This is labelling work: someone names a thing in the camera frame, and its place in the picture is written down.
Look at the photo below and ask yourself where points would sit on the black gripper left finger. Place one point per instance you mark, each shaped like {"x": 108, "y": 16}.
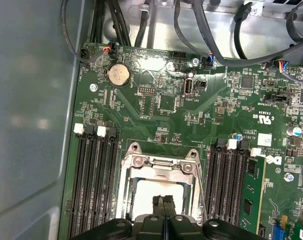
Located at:
{"x": 151, "y": 230}

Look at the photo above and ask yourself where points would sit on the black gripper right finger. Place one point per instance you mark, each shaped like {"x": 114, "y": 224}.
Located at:
{"x": 181, "y": 230}

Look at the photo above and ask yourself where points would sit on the silver CPU green board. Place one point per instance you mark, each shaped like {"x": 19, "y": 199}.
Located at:
{"x": 144, "y": 197}

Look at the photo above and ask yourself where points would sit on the thin metal locking lever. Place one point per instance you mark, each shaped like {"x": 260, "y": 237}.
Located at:
{"x": 201, "y": 197}

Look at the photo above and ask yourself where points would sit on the metal socket cover frame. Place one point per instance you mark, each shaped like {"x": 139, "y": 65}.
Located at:
{"x": 146, "y": 173}

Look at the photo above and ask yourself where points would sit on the CPU socket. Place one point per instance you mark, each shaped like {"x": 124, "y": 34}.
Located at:
{"x": 121, "y": 190}

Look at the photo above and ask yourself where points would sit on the green RAM stick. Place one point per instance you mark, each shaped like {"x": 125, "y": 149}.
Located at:
{"x": 252, "y": 195}

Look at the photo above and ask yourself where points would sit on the blue expansion slot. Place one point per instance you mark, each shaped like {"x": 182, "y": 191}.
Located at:
{"x": 279, "y": 232}

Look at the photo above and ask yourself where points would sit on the green motherboard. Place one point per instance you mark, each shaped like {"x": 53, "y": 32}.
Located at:
{"x": 146, "y": 112}

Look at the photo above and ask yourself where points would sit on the internal USB port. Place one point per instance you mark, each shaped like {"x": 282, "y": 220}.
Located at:
{"x": 187, "y": 86}

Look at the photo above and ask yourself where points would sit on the silver coin battery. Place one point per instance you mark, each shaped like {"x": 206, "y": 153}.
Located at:
{"x": 119, "y": 75}

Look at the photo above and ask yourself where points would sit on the black open PC case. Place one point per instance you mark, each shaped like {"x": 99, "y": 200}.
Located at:
{"x": 29, "y": 100}

